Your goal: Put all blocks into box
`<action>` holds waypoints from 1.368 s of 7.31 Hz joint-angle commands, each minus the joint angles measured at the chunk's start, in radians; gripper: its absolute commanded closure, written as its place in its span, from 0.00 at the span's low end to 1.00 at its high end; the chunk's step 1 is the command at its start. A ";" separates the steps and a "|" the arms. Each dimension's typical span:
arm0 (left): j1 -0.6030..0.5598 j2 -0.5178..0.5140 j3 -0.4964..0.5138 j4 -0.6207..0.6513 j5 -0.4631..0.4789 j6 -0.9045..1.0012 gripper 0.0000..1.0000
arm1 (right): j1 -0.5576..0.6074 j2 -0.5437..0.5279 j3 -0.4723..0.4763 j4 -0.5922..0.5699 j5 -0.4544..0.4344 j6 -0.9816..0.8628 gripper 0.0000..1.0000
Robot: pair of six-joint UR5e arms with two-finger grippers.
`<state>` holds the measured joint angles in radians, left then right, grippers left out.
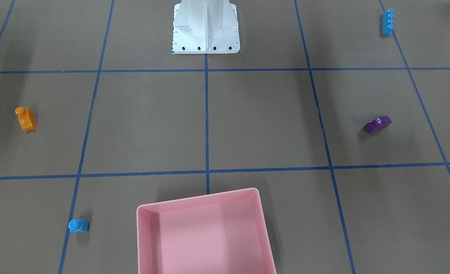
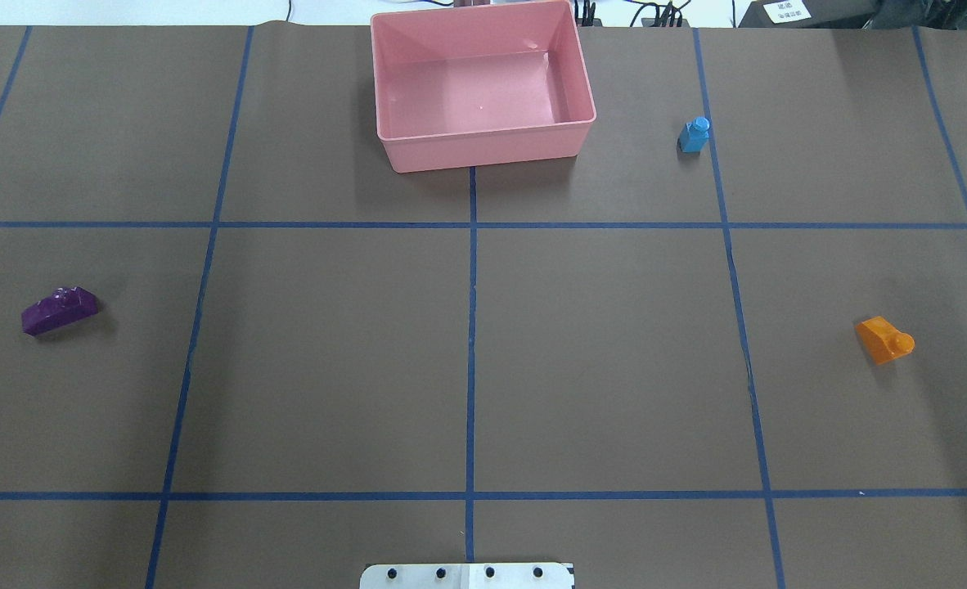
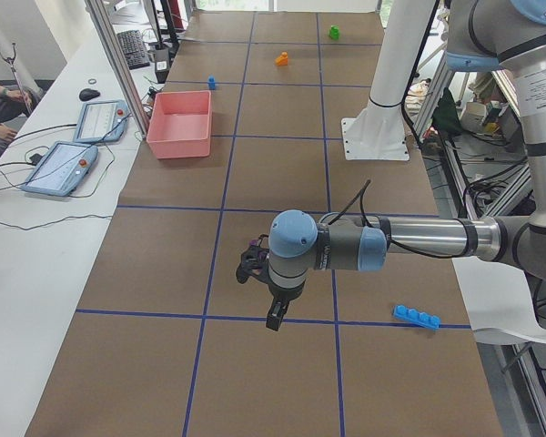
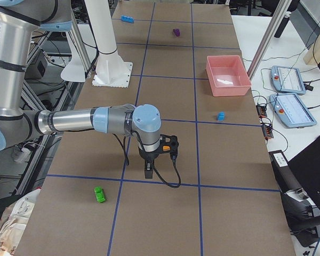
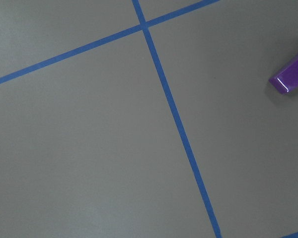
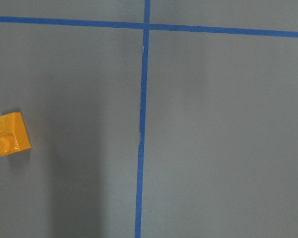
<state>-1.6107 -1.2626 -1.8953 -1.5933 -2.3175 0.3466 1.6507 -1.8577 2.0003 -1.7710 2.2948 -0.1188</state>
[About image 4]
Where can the green block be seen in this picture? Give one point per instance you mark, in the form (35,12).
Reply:
(99,194)

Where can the small blue block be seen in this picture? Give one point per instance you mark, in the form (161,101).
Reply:
(221,116)

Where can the purple block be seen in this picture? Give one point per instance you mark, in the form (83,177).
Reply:
(176,32)

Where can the lower teach pendant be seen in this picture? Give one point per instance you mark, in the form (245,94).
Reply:
(291,111)

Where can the upper teach pendant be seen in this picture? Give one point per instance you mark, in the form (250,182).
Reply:
(287,80)

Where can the teach pendant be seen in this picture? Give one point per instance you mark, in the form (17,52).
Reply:
(291,111)
(287,80)

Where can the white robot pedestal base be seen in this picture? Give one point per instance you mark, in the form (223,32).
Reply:
(111,70)

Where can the aluminium frame post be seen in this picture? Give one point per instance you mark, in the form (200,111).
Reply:
(273,26)

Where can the long blue block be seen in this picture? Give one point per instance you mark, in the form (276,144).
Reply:
(127,19)

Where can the pink plastic box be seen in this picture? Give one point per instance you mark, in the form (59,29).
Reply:
(227,75)

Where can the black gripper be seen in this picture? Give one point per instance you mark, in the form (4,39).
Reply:
(148,157)

